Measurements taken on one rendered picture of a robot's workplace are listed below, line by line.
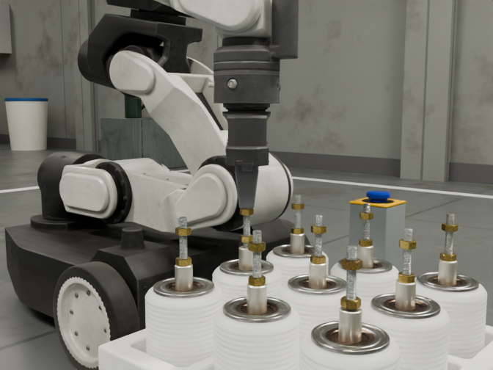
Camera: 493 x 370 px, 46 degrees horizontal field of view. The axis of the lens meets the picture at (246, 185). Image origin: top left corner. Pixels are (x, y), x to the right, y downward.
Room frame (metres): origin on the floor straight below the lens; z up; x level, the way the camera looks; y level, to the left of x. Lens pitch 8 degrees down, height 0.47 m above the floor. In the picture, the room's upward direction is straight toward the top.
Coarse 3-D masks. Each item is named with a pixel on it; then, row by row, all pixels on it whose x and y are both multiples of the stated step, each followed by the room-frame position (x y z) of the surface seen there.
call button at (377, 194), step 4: (368, 192) 0.96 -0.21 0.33; (372, 192) 0.96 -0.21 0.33; (376, 192) 0.96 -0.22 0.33; (380, 192) 0.96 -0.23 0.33; (384, 192) 0.96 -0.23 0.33; (388, 192) 0.96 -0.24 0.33; (368, 196) 0.96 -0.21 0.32; (372, 196) 0.95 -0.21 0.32; (376, 196) 0.95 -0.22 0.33; (380, 196) 0.95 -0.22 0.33; (384, 196) 0.95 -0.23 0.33; (388, 196) 0.95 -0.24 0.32; (372, 200) 0.95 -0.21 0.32; (376, 200) 0.95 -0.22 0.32; (380, 200) 0.95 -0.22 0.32; (384, 200) 0.95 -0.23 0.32
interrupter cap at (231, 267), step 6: (222, 264) 0.78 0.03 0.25; (228, 264) 0.78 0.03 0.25; (234, 264) 0.79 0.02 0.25; (264, 264) 0.78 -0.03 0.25; (270, 264) 0.78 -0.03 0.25; (222, 270) 0.76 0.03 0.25; (228, 270) 0.75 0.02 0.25; (234, 270) 0.75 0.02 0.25; (240, 270) 0.77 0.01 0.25; (264, 270) 0.76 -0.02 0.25; (270, 270) 0.76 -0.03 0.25
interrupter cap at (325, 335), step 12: (324, 324) 0.56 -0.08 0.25; (336, 324) 0.56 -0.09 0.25; (312, 336) 0.53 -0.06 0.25; (324, 336) 0.53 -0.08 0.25; (336, 336) 0.54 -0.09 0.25; (372, 336) 0.53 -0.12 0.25; (384, 336) 0.53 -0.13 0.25; (324, 348) 0.51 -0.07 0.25; (336, 348) 0.50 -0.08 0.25; (348, 348) 0.50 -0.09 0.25; (360, 348) 0.50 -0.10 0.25; (372, 348) 0.50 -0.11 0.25; (384, 348) 0.51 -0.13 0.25
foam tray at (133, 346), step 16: (128, 336) 0.71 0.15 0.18; (144, 336) 0.71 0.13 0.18; (112, 352) 0.66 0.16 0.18; (128, 352) 0.66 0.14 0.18; (144, 352) 0.66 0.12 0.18; (480, 352) 0.66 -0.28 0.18; (112, 368) 0.66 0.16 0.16; (128, 368) 0.64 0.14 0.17; (144, 368) 0.62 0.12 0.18; (160, 368) 0.62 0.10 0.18; (176, 368) 0.62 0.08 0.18; (192, 368) 0.62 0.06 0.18; (208, 368) 0.62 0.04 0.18; (448, 368) 0.64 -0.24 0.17; (464, 368) 0.62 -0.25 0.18; (480, 368) 0.62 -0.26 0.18
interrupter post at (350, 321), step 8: (344, 312) 0.52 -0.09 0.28; (352, 312) 0.52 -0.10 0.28; (360, 312) 0.52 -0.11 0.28; (344, 320) 0.52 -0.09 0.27; (352, 320) 0.52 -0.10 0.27; (360, 320) 0.52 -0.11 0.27; (344, 328) 0.52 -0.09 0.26; (352, 328) 0.52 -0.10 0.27; (360, 328) 0.52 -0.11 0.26; (344, 336) 0.52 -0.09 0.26; (352, 336) 0.52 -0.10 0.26; (360, 336) 0.53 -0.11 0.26
